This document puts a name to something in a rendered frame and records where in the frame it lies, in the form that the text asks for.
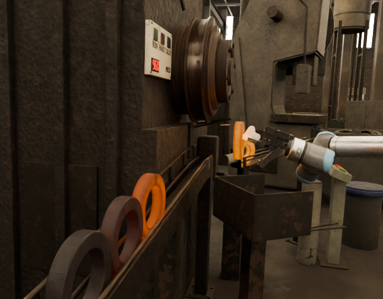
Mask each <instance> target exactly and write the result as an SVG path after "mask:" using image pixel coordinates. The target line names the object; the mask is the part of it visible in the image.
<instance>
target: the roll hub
mask: <svg viewBox="0 0 383 299"><path fill-rule="evenodd" d="M229 47H231V53H229ZM227 75H229V80H228V81H227V79H226V77H227ZM233 79H234V49H233V48H232V40H231V39H221V40H220V41H219V44H218V47H217V54H216V71H215V83H216V97H217V101H218V102H219V103H230V101H229V100H228V97H229V96H230V100H231V98H232V89H233Z"/></svg>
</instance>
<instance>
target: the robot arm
mask: <svg viewBox="0 0 383 299"><path fill-rule="evenodd" d="M260 137H261V136H260V134H258V133H256V132H255V127H254V126H250V127H249V128H248V129H247V131H246V132H245V133H244V134H243V139H244V140H246V141H249V142H251V143H253V144H257V145H259V146H261V147H263V148H266V149H268V150H271V152H270V153H269V154H267V155H266V156H265V157H264V158H262V159H260V160H259V161H258V162H257V167H258V168H259V169H263V168H265V167H266V166H267V165H268V163H269V162H270V161H272V160H273V159H274V158H276V156H278V155H279V154H280V153H281V152H282V150H284V154H283V155H284V156H286V157H287V159H288V160H291V161H294V162H296V163H299V164H300V165H299V167H298V168H297V169H296V176H297V178H298V179H299V180H300V181H301V182H302V183H305V184H311V183H313V182H315V181H317V179H318V177H319V176H320V175H321V173H322V172H323V173H329V171H330V169H331V167H332V164H333V161H334V158H337V157H347V158H376V159H383V136H336V135H335V134H333V133H331V132H327V131H323V132H320V133H319V134H318V135H317V136H316V137H315V138H314V141H313V143H310V142H306V141H304V140H301V139H298V138H294V140H293V135H291V134H289V133H285V132H282V131H280V130H277V129H274V128H271V127H269V126H266V127H265V129H264V131H263V133H262V138H261V140H260ZM284 143H285V144H286V145H283V144H284ZM279 146H280V147H279Z"/></svg>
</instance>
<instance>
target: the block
mask: <svg viewBox="0 0 383 299"><path fill-rule="evenodd" d="M198 153H206V154H213V157H214V159H213V182H214V177H216V176H217V171H218V158H219V137H218V136H213V135H202V136H200V137H199V143H198Z"/></svg>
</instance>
